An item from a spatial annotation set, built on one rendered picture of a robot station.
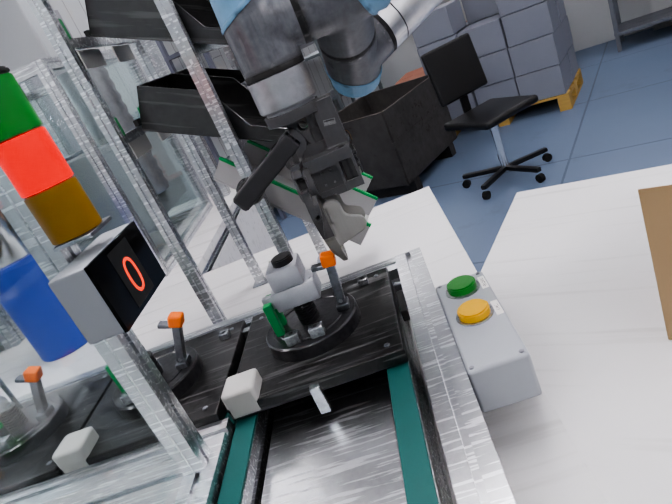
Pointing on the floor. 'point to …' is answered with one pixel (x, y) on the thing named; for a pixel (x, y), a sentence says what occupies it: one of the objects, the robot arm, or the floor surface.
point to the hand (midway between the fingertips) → (337, 252)
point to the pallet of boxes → (510, 48)
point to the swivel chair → (435, 59)
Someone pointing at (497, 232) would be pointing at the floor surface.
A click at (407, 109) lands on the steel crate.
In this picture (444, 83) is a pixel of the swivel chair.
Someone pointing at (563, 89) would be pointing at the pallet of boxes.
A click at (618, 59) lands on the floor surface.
